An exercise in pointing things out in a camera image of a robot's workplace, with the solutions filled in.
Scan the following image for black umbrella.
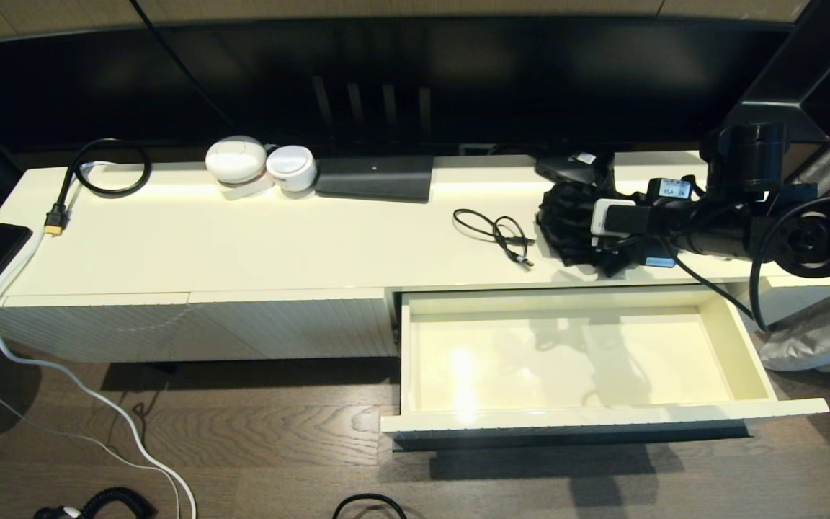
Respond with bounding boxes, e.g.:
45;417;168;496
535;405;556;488
536;169;675;279

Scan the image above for thin black audio cable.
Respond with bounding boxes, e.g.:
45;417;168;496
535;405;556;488
452;208;536;270

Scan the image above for white drawer with dark handle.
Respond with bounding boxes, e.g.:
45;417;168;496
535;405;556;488
382;283;830;451

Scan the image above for cream TV cabinet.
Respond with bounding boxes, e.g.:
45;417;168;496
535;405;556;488
0;149;830;363

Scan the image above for small black set-top box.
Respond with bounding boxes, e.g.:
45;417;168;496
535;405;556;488
535;149;615;185

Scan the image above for black television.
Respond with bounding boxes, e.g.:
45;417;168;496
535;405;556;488
0;18;798;156

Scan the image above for dark grey flat box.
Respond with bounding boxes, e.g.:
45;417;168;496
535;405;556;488
313;154;435;203

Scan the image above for small white round device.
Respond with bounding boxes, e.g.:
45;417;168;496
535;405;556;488
265;145;318;192

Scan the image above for large white round device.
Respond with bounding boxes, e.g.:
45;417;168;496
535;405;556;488
205;135;269;184

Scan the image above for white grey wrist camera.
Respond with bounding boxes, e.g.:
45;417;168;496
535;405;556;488
590;198;638;237

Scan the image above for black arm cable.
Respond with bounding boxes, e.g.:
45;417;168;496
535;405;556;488
671;191;830;334

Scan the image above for black wall shelf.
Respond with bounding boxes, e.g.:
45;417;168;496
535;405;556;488
713;0;830;143

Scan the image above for black looped floor cable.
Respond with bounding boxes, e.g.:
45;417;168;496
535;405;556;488
331;493;409;519

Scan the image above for black cable behind television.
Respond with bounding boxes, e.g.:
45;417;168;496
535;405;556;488
130;0;239;134

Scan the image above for black HDMI cable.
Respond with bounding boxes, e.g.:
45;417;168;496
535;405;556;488
44;138;153;236

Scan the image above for coiled black cable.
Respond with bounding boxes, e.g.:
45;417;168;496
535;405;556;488
80;487;158;519

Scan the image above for thin white cable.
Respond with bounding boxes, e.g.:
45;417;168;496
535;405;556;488
0;353;178;519

